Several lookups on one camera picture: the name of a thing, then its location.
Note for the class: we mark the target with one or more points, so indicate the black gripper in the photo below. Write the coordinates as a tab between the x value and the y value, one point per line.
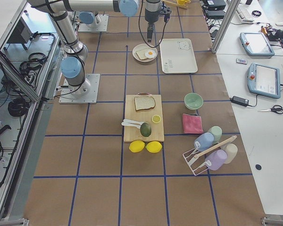
151	14

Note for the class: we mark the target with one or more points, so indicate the bread slice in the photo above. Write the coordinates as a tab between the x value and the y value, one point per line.
144	103
140	54

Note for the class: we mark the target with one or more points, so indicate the cream round plate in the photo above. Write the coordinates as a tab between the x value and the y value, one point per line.
140	47

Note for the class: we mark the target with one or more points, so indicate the bread slice on plate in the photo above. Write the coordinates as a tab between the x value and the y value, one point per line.
140	54

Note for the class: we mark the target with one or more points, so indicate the fried egg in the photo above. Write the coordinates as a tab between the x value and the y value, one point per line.
150	54

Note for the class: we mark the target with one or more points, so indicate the wooden dish rack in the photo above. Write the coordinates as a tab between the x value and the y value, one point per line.
174	3

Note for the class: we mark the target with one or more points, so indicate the cream bear tray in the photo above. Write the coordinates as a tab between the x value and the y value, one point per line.
177	56

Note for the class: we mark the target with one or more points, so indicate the yellow mug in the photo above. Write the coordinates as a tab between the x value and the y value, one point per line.
183	2

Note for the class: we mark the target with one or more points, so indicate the green bowl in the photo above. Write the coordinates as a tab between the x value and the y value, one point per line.
193	101

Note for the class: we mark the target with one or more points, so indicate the lemon half slice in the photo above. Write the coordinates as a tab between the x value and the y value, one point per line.
156	119

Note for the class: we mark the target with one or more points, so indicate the white plastic spoon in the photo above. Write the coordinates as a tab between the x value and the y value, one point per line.
131	125

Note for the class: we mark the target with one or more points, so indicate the avocado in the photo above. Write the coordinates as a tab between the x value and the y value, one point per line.
145	129

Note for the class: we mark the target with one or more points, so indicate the pink cloth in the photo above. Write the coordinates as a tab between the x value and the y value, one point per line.
192	124

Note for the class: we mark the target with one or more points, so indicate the far teach pendant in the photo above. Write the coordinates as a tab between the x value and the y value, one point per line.
256	44

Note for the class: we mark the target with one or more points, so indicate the teach pendant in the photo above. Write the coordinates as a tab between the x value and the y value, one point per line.
256	44
264	80

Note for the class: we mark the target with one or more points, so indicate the wooden cutting board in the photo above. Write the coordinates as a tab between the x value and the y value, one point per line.
157	129

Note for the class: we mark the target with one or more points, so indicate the black power adapter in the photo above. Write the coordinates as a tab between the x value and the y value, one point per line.
239	101

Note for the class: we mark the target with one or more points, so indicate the right whole lemon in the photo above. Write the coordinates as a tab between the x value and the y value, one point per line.
154	147

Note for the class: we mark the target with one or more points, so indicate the whole lemon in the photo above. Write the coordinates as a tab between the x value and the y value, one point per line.
154	147
136	146

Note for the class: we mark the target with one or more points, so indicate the left whole lemon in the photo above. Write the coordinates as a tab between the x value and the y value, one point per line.
136	146

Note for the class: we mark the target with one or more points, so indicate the green mug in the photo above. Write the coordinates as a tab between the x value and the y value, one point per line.
216	131

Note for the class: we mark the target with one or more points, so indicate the blue mug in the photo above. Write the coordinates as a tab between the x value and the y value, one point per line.
203	142

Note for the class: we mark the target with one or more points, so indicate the near teach pendant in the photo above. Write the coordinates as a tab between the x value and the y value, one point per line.
264	80

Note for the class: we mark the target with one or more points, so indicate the purple mug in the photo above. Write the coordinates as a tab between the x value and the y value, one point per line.
216	159

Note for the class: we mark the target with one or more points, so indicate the cream mug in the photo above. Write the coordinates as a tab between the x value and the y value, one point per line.
231	151

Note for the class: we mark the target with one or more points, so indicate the scissors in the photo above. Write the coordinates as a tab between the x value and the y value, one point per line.
278	109

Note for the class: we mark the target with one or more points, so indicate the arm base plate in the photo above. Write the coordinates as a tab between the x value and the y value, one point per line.
87	93
89	28

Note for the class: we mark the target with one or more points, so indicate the white wire mug rack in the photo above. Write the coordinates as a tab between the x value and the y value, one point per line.
196	160

